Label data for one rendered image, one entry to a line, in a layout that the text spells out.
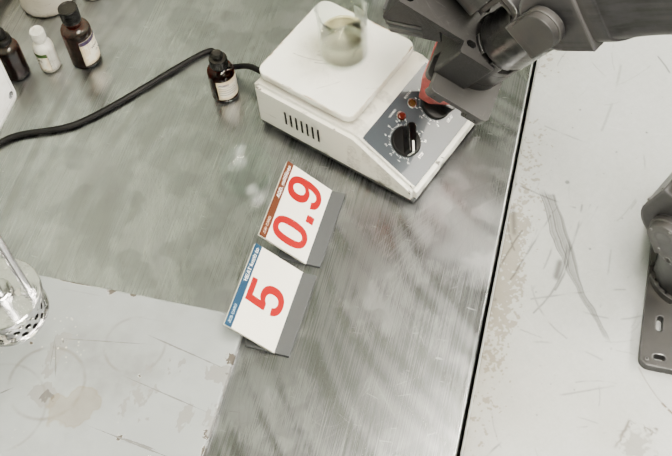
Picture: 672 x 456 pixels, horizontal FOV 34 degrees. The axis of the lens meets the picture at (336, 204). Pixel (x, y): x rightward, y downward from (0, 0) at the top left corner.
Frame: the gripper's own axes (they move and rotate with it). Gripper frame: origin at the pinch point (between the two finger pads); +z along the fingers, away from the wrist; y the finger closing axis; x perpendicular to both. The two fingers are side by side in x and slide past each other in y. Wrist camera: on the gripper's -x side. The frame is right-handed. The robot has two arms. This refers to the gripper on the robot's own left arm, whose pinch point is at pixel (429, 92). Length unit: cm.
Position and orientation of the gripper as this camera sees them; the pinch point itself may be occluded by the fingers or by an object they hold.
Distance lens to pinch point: 111.5
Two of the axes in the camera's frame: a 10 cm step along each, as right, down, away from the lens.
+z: -4.0, 2.3, 8.9
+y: -3.6, 8.6, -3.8
